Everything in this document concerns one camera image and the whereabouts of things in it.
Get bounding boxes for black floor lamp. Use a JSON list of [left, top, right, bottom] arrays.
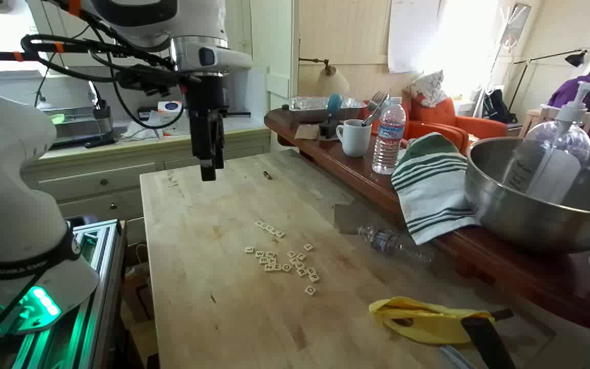
[[506, 47, 590, 110]]

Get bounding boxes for crushed clear plastic bottle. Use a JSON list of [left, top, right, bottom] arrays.
[[356, 225, 434, 265]]

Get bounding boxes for white green striped towel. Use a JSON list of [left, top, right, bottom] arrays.
[[390, 130, 481, 248]]

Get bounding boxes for white tape roll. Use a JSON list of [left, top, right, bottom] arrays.
[[155, 97, 185, 118]]

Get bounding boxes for clear pump sanitizer bottle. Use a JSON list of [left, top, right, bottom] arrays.
[[499, 80, 590, 205]]

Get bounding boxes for large stainless steel bowl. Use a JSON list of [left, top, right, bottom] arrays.
[[463, 135, 590, 256]]

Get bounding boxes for black tool handle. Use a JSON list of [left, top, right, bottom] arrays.
[[460, 316, 519, 369]]

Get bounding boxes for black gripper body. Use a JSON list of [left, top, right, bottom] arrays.
[[186, 71, 227, 164]]

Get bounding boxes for black countertop appliance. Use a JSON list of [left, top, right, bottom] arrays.
[[37, 80, 116, 150]]

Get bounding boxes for cream cabinet with drawers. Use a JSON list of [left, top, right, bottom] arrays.
[[21, 112, 274, 225]]

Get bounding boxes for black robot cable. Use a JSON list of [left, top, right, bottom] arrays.
[[19, 31, 188, 132]]

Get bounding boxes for yellow banana peel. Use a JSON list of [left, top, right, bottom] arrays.
[[366, 295, 515, 348]]

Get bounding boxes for white shallow tray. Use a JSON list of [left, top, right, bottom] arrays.
[[288, 94, 366, 115]]

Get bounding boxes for white paper wall sheet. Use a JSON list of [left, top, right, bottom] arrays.
[[386, 0, 442, 76]]

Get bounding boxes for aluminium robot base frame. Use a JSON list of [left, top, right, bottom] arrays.
[[0, 217, 132, 369]]

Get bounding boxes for upright clear water bottle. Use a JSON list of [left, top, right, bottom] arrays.
[[370, 94, 408, 175]]

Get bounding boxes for cream table lamp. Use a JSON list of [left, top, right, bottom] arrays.
[[300, 55, 353, 97]]

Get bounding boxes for white ceramic mug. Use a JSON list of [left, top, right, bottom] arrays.
[[333, 117, 373, 160]]

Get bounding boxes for orange armchair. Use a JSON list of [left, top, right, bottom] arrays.
[[400, 90, 510, 154]]

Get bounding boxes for dark brown wooden counter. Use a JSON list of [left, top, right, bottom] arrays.
[[265, 106, 590, 338]]

